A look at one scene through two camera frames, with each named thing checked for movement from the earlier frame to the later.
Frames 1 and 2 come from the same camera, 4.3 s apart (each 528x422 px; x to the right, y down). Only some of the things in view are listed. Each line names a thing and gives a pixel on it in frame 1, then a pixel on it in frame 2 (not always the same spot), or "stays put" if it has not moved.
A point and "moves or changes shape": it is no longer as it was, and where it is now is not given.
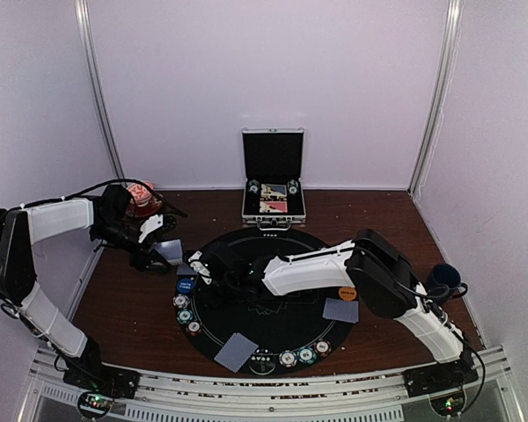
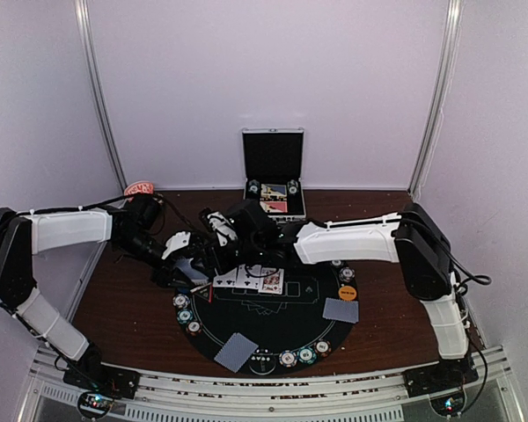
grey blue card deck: x=172 y=250 moves or changes shape
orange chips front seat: x=322 y=347 stays put
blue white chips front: x=288 y=359 stays put
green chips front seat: x=306 y=354 stays put
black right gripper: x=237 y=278 to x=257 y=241
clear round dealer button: x=262 y=362 stays put
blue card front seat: x=236 y=352 stays put
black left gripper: x=143 y=258 to x=165 y=276
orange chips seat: x=194 y=328 stays put
